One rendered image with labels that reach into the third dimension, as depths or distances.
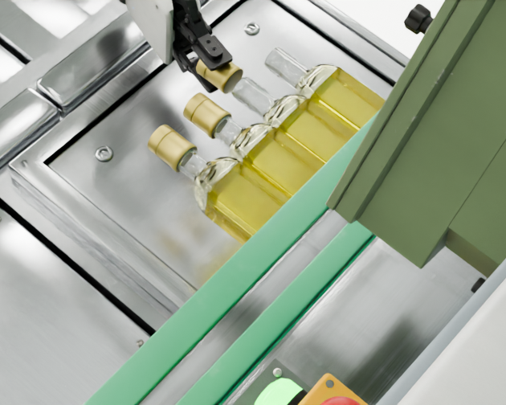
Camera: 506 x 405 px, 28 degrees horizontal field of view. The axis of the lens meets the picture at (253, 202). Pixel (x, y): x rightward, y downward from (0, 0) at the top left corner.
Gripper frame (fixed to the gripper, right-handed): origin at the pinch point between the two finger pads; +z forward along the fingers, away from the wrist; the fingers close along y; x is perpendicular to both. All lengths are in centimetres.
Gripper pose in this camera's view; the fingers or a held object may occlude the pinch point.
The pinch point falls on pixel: (211, 64)
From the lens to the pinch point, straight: 118.4
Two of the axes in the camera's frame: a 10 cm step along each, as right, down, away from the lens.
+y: 0.8, -5.0, -8.6
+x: 8.1, -4.7, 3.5
